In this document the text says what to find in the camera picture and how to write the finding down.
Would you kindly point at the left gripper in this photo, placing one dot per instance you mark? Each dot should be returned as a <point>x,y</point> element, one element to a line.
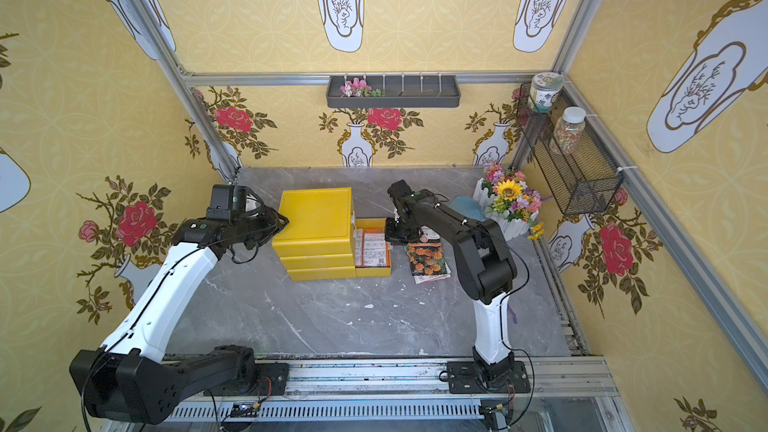
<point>271,219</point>

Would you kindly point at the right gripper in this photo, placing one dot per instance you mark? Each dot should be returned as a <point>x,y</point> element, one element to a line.
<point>397,231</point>

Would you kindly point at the orange marigold seed bag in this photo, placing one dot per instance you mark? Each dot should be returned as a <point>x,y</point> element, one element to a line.
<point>430,235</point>
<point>426,259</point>
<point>371,248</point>

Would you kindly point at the yellow plastic drawer cabinet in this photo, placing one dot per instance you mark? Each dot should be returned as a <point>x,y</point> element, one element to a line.
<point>319,241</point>

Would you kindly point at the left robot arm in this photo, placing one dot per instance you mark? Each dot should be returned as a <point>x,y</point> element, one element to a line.
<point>128,378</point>

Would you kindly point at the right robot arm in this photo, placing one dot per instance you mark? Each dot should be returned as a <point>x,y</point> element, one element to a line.
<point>486,270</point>

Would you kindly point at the light blue plastic dustpan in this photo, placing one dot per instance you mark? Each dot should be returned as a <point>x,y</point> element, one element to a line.
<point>468,208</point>

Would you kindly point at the artificial flower bouquet white fence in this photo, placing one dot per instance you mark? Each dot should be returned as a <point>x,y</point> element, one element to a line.
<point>506,198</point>

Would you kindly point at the small pink flowers on shelf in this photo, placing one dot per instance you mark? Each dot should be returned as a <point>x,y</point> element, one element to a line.
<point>359,88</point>

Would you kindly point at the clear jar white lid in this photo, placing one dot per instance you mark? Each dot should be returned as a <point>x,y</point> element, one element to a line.
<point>568,131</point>

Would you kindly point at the jar with patterned label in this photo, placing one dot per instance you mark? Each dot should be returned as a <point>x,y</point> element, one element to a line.
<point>544,89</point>

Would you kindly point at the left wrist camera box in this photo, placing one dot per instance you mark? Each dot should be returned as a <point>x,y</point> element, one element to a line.
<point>228,203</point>

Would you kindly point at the grey wall shelf tray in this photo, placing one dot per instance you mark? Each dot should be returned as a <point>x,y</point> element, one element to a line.
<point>404,90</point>

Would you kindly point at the black wire mesh basket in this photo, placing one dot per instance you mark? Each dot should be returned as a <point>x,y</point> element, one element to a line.
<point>583,180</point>

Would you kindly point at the aluminium corner frame post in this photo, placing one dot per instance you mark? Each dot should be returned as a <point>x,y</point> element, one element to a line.
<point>147,24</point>

